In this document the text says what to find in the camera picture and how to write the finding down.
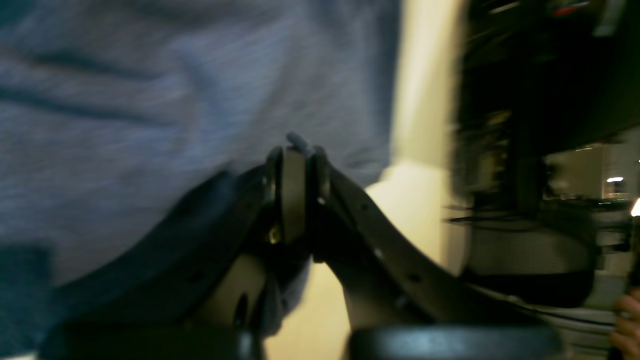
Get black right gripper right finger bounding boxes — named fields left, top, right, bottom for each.
left=310, top=146, right=563, bottom=360

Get person hand at edge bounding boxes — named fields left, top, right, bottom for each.
left=610, top=288, right=640, bottom=360

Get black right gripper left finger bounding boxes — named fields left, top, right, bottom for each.
left=39, top=146, right=308, bottom=360

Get dark blue t-shirt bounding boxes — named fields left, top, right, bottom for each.
left=0, top=0, right=402, bottom=359

